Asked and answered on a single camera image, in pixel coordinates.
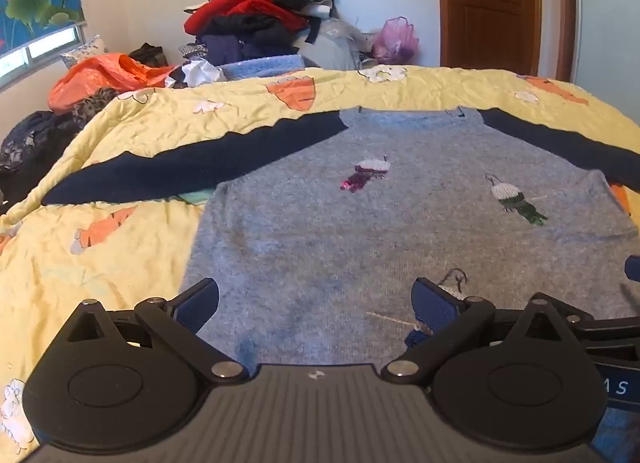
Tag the yellow carrot print blanket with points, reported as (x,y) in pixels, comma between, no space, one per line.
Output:
(150,143)

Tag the red garment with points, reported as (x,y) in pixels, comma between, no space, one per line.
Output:
(240,3)

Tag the white patterned pillow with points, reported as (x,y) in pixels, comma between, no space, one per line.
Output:
(85,52)

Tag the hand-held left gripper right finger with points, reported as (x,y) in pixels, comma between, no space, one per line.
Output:
(431,304)

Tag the dark bag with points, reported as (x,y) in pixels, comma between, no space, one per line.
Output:
(149,55)

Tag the dark floral cloth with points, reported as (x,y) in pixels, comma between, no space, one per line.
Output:
(30,143)

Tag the pink plastic bag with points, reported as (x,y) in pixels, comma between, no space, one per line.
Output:
(395,40)

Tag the brown wooden door frame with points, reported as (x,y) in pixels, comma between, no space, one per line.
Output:
(562,18)

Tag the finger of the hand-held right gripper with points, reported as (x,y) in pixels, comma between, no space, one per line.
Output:
(612,338)
(634,270)

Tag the light blue towel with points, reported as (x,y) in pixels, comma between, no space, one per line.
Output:
(270,67)

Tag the grey sweater with navy sleeves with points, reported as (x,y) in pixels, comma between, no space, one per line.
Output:
(320,223)

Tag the orange plastic bag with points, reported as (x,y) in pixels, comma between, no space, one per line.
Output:
(100,75)

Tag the window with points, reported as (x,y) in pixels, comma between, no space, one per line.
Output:
(45,49)

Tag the leopard print cloth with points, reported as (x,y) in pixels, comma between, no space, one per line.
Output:
(95,104)

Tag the brown wooden door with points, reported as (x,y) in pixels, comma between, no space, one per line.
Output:
(490,8)

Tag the navy garment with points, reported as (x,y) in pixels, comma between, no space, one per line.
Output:
(235,45)

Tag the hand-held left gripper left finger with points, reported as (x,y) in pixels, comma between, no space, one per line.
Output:
(200,302)

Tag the white crumpled cloth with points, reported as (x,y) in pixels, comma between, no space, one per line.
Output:
(200,74)

